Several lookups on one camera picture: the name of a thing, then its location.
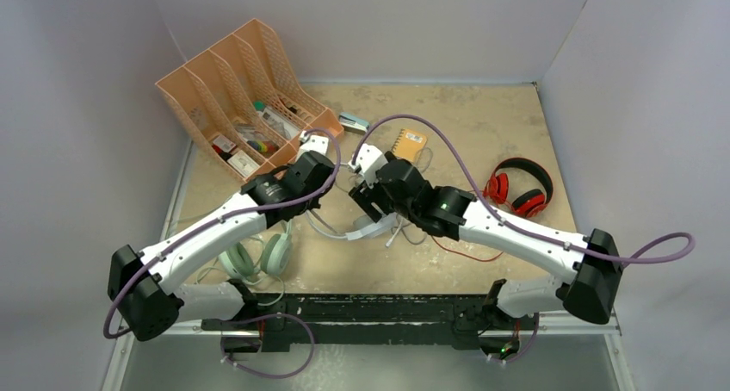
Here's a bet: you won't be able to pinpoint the white over-ear headphones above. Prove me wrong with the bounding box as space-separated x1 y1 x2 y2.
305 211 405 247

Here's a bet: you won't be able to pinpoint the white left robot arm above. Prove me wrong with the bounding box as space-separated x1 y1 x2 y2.
102 151 339 341

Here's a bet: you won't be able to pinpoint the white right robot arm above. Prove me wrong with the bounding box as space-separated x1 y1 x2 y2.
349 156 623 328

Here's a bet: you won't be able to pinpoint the mint green headphones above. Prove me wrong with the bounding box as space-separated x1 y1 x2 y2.
196 220 294 308

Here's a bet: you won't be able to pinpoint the red black headphones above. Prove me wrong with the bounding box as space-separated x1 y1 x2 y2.
482 157 554 218

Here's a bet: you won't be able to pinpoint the yellow spiral notebook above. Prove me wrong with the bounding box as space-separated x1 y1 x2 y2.
391 128 428 163

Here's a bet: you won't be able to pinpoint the colourful marker set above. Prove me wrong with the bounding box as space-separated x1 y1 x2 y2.
247 140 279 157

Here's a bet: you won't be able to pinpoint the light blue stapler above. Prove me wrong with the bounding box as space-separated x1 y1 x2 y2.
338 112 370 135

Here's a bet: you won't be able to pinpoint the clear plastic ruler pouch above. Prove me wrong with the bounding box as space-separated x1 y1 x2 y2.
257 107 300 140

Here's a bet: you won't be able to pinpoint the white staples box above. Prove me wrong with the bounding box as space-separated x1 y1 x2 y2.
226 150 260 178

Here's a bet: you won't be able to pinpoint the red white small box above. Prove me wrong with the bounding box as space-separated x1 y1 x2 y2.
211 134 237 153

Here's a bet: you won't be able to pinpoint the peach plastic file organizer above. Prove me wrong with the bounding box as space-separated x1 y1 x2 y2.
156 19 344 183

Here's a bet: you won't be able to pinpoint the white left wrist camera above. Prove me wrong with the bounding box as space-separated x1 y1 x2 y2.
295 131 331 160

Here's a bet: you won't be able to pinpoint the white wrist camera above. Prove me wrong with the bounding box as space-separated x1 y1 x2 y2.
348 144 387 187
295 131 331 160

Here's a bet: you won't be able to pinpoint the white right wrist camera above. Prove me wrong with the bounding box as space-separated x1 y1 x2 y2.
348 144 387 187

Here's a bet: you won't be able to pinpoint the red headphone cable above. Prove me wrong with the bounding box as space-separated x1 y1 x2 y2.
429 234 505 264

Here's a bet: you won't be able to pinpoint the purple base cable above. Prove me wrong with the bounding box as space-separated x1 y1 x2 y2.
220 312 316 381

